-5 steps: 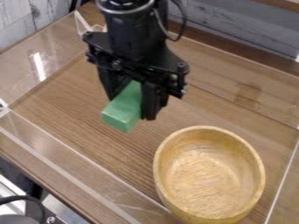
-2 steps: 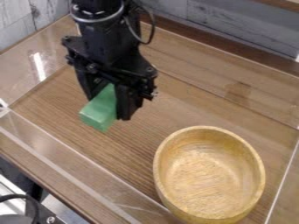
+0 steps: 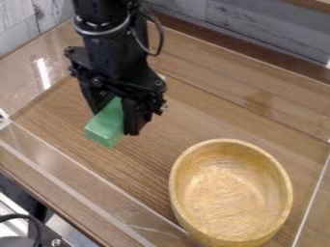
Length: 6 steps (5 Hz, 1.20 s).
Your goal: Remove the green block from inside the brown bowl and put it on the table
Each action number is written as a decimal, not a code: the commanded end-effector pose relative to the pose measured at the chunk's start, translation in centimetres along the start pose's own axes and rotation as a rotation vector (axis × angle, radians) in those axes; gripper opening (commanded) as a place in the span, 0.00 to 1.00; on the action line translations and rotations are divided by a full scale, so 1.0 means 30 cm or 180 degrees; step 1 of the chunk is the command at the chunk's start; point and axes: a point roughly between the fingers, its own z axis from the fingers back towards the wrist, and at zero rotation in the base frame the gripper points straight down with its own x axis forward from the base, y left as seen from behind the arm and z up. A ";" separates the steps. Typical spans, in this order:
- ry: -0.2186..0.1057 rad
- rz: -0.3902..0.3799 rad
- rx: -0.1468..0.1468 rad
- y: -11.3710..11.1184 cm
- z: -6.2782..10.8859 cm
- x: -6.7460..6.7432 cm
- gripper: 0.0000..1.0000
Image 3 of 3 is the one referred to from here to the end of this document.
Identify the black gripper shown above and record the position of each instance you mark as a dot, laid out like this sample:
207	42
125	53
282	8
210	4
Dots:
115	54

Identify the green rectangular block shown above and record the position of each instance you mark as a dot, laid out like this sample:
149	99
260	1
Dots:
106	126

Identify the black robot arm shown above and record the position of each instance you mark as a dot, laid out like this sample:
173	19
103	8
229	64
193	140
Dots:
113	14

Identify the brown wooden bowl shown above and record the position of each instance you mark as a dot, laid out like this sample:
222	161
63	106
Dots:
230	193

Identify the clear acrylic tray wall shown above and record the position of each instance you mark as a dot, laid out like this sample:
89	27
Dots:
232	90

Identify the black metal table mount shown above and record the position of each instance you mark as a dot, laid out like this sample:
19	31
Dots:
42	236

